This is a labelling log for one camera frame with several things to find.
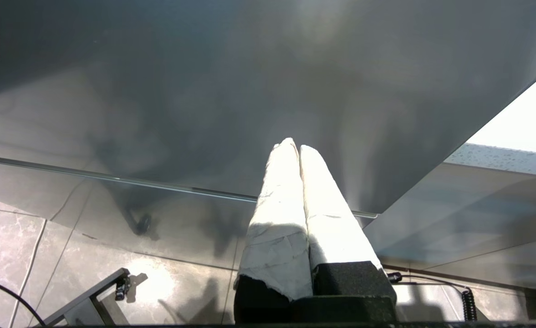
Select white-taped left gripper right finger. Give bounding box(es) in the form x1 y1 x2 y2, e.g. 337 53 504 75
299 145 398 310

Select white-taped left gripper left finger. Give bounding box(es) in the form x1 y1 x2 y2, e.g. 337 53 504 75
234 138 314 324

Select grey under-counter cabinet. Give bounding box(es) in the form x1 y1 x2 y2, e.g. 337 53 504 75
363 162 536 292

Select grey tall cabinet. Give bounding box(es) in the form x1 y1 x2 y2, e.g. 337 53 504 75
0 0 536 283

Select coiled black cable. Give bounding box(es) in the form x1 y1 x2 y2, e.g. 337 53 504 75
386 271 478 322

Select thin black cable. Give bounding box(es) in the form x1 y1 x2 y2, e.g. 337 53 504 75
0 273 45 328

